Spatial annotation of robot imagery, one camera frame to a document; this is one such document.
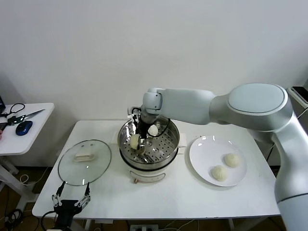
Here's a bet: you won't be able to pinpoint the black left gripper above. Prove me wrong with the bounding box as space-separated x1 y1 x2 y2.
51 180 91 227

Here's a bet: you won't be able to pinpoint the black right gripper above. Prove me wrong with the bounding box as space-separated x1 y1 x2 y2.
137 113 157 150

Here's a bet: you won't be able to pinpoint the white steamed baozi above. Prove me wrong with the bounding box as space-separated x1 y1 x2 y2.
223 153 242 168
210 165 229 181
129 134 142 150
147 125 159 137

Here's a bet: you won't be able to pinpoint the round glass pot lid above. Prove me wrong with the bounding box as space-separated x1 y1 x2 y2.
58 139 113 186

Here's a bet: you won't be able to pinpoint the stainless steel steamer basket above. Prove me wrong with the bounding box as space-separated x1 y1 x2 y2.
111 114 188 169

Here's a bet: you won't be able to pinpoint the white round plate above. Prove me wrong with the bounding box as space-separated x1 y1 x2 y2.
189 135 248 187

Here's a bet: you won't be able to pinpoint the white side table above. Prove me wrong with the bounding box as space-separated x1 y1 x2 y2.
0 103 55 212

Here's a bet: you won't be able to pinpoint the white power strip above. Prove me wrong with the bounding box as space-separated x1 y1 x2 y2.
129 224 159 231

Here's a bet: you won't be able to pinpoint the blue computer mouse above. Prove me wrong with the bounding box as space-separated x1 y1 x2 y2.
15 120 33 135

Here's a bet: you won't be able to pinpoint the white shelf stand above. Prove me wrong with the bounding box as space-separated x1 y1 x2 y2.
287 86 308 106

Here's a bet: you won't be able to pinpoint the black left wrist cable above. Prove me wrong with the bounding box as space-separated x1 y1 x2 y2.
41 210 57 231

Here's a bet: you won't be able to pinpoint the white floor cable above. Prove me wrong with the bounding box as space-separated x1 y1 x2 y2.
19 173 31 185

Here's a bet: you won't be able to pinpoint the black floor cable bundle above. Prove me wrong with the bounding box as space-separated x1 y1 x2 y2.
3 208 24 228

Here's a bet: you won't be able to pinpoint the green handled scissors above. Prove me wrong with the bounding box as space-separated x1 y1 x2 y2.
7 109 46 125

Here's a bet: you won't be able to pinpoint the black cable loop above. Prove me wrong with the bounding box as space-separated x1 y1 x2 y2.
0 103 26 118

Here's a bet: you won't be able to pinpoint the black power cable with adapter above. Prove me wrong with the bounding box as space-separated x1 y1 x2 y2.
266 143 275 167

